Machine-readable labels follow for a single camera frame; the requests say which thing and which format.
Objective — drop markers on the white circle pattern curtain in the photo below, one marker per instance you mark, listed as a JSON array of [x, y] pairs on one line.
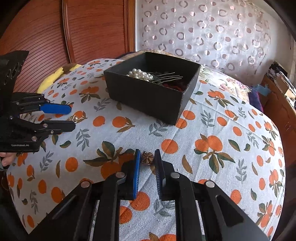
[[239, 38]]

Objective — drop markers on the wooden slatted headboard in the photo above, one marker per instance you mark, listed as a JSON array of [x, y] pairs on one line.
[[61, 32]]

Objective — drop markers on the person's left hand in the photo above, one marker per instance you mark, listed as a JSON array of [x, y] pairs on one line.
[[7, 158]]

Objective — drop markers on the brown flower brooch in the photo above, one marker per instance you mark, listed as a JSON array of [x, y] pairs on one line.
[[147, 158]]

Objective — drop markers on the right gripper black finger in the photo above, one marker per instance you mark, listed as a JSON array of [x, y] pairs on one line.
[[58, 126]]

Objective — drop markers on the black cardboard jewelry box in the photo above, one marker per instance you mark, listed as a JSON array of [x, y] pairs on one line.
[[166, 101]]

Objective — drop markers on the right gripper dark blue finger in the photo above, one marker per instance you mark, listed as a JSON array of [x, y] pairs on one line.
[[160, 174]]

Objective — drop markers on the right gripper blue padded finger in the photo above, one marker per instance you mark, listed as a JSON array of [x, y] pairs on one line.
[[55, 108], [135, 180]]

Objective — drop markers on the pearl hair comb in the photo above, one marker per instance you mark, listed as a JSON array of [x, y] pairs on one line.
[[154, 77]]

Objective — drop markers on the wooden side cabinet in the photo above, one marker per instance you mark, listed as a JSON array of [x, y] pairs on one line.
[[279, 110]]

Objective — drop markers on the orange fruit print bedsheet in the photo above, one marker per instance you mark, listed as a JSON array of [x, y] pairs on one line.
[[218, 137]]

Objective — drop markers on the purple folded cloth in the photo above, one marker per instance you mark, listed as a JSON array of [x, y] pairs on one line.
[[254, 99]]

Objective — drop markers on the small pearl earrings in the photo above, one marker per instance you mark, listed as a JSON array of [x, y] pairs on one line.
[[74, 119]]

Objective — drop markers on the yellow plush toy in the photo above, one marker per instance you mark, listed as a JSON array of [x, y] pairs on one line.
[[60, 72]]

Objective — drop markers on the stacked books and clutter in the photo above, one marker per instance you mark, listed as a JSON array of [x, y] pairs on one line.
[[279, 77]]

